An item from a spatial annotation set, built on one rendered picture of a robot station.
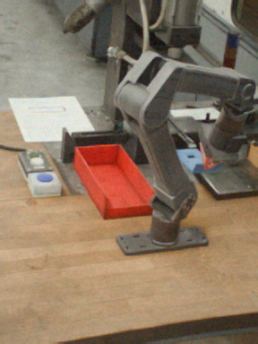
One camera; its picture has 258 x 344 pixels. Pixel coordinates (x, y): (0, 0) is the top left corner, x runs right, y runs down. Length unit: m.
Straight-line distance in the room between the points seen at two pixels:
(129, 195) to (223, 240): 0.26
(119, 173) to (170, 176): 0.39
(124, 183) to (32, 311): 0.54
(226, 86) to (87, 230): 0.44
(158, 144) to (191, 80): 0.14
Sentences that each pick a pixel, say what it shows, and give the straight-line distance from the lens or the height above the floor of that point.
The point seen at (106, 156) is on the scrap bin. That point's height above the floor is 0.93.
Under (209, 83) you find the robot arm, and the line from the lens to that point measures 1.41.
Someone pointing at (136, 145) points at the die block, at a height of 0.96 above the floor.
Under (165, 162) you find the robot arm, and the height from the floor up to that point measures 1.12.
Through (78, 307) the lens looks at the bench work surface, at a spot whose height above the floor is 0.90.
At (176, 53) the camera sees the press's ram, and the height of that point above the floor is 1.19.
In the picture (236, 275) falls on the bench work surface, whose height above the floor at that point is 0.90.
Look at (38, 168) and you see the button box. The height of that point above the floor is 0.93.
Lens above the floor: 1.77
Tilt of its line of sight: 26 degrees down
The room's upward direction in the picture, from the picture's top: 6 degrees clockwise
